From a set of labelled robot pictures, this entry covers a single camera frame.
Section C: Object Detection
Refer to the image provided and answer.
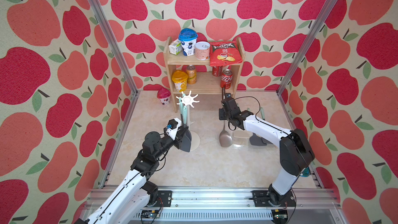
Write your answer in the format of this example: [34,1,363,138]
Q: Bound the steel spoon dark wooden handle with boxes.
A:
[219,107,233,148]

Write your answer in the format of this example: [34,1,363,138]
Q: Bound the grey turner green handle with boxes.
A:
[249,133,267,146]

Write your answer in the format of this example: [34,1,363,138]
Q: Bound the cream spoon green handle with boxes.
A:
[233,130,252,139]

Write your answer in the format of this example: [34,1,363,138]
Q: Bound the grey slotted spatula green handle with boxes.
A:
[260,107,272,146]

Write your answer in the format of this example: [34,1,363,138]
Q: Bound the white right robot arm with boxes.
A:
[219,93,315,207]

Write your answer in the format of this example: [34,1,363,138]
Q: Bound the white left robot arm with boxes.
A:
[75,120,192,224]

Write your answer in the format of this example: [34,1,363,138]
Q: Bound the white utensil rack stand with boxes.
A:
[177,91,200,152]

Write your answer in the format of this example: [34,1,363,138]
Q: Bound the wooden two-tier shelf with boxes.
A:
[163,37,244,113]

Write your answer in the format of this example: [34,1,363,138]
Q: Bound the red cola can front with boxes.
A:
[220,69,233,90]

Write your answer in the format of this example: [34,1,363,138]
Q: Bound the red cola can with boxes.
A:
[212,66,223,77]
[220,69,233,90]

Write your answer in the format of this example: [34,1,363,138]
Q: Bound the red lid small cup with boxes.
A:
[157,88,171,105]

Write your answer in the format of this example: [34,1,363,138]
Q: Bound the red cola can back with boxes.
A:
[212,66,223,77]

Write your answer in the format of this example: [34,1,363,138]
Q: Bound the yellow mango cup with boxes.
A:
[172,69,188,92]

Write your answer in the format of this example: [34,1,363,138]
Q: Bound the orange soda can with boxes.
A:
[186,65,197,85]

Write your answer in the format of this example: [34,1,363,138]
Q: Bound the red chips bag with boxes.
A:
[210,41,243,66]

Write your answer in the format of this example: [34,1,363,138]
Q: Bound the pink tin can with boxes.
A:
[195,41,211,61]

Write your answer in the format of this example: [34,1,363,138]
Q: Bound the small white green carton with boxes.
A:
[169,39,183,55]

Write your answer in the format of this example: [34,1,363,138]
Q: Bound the blue lid yogurt cup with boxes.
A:
[178,28,198,56]

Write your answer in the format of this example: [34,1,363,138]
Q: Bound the blue lid cup on floor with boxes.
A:
[300,167,311,177]

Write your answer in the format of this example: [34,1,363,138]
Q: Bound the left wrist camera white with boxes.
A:
[164,118,181,141]

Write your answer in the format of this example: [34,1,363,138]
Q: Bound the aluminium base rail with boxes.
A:
[78,183,346,224]

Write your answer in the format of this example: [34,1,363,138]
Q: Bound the aluminium frame post right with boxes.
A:
[276,0,355,95]

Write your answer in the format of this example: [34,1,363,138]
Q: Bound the aluminium frame post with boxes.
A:
[276,0,355,95]
[76,0,139,95]

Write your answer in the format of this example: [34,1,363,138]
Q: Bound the aluminium frame post left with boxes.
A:
[76,0,139,95]

